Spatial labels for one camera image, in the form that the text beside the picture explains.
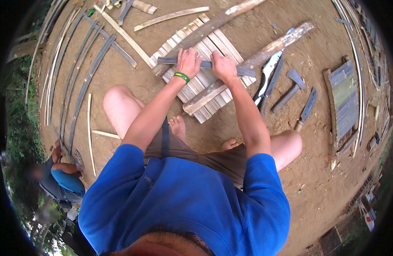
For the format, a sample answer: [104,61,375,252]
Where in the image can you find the short pale bamboo piece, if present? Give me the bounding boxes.
[92,129,121,140]

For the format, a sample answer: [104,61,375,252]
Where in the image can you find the wooden post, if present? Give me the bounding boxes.
[7,40,46,63]

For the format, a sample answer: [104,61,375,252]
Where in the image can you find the handsaw with white black handle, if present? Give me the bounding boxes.
[253,48,285,107]

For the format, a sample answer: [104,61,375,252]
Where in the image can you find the pale wooden block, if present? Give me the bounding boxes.
[130,0,158,15]

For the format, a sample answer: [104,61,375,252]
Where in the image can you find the person's legs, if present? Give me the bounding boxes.
[102,84,303,189]

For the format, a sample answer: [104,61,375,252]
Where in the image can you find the curved pale bamboo strip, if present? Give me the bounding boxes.
[134,6,210,32]

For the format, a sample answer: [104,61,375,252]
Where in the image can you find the grey hatchet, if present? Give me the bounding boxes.
[271,68,306,114]

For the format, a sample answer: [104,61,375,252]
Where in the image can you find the long weathered wooden batten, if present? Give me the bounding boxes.
[151,0,267,77]
[183,21,316,116]

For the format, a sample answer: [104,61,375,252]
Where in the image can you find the dark knife with wooden handle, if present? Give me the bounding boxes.
[294,87,318,133]

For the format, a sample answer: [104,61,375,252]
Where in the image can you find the green yellow wristband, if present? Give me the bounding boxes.
[173,72,191,84]

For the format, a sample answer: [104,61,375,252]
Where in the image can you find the short grey bamboo strip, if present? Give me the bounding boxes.
[117,0,135,26]

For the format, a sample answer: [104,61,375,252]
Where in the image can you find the short dark bamboo strip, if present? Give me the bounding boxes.
[157,57,256,78]

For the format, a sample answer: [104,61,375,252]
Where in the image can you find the grey bamboo slat panel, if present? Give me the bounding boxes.
[322,56,361,157]

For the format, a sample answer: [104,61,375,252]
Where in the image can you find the long pale bamboo strip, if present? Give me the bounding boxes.
[93,3,155,69]

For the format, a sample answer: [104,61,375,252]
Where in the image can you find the thin pale bamboo stick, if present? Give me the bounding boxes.
[86,93,97,177]

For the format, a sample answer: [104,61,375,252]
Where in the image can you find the person's right hand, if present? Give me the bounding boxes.
[210,50,239,85]

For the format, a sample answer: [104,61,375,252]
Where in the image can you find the heap of long bamboo strips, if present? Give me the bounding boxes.
[332,0,393,158]

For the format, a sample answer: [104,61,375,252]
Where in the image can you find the dark long machete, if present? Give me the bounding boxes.
[259,56,284,116]

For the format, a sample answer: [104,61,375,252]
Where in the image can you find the panel of pale bamboo slats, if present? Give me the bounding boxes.
[148,13,257,124]

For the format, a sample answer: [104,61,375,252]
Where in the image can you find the straight dark bamboo strip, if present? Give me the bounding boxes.
[84,15,138,68]

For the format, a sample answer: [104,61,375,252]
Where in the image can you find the white red container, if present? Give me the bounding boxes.
[362,211,375,233]

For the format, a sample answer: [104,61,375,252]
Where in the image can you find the person's body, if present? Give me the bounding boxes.
[78,144,291,256]

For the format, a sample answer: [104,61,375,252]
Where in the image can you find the person's left hand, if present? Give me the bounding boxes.
[175,47,203,80]

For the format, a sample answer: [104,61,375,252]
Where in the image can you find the row of long curved bamboo strips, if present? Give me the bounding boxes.
[25,0,117,158]

